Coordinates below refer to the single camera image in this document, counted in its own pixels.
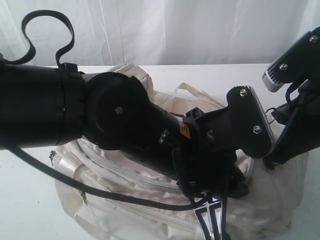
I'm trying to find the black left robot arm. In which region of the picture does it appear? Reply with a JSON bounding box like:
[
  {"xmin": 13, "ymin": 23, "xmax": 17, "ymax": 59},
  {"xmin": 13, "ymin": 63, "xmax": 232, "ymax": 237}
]
[{"xmin": 0, "ymin": 60, "xmax": 244, "ymax": 240}]

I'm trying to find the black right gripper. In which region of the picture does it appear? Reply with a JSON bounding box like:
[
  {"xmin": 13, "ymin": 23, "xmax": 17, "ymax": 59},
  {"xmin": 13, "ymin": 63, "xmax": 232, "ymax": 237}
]
[{"xmin": 264, "ymin": 78, "xmax": 320, "ymax": 165}]

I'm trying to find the cream fabric duffel bag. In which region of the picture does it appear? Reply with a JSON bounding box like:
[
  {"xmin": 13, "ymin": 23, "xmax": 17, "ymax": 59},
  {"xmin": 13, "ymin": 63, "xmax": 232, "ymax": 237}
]
[{"xmin": 51, "ymin": 63, "xmax": 309, "ymax": 240}]

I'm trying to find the white backdrop curtain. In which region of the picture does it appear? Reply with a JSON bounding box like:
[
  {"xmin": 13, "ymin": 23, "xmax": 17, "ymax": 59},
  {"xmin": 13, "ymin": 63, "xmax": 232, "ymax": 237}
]
[{"xmin": 0, "ymin": 0, "xmax": 320, "ymax": 66}]

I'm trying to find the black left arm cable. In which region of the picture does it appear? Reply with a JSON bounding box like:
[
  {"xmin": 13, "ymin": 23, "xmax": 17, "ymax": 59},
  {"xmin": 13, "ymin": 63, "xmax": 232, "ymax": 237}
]
[{"xmin": 0, "ymin": 9, "xmax": 198, "ymax": 211}]

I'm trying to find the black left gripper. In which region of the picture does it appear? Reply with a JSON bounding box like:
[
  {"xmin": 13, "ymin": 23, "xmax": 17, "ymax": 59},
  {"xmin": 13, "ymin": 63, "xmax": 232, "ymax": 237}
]
[{"xmin": 172, "ymin": 107, "xmax": 249, "ymax": 240}]

